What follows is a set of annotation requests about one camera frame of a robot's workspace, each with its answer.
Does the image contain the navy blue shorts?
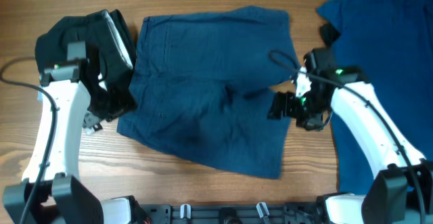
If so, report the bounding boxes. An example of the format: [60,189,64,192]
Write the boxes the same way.
[117,6,295,179]

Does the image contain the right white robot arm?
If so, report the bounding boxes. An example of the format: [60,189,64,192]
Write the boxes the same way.
[267,48,432,223]

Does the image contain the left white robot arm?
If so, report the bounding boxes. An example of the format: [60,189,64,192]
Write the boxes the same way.
[3,41,139,223]

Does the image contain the black folded clothes pile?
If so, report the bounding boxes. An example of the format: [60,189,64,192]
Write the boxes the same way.
[35,9,136,121]

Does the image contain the black garment under shirt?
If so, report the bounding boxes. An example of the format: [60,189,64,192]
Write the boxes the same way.
[319,23,340,47]

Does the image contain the blue polo shirt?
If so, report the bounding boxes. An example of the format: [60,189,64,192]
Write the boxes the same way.
[316,0,433,195]

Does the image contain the light blue cloth corner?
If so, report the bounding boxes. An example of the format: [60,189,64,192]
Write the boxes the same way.
[37,91,43,102]

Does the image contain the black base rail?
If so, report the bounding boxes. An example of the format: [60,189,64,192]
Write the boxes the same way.
[140,202,324,224]

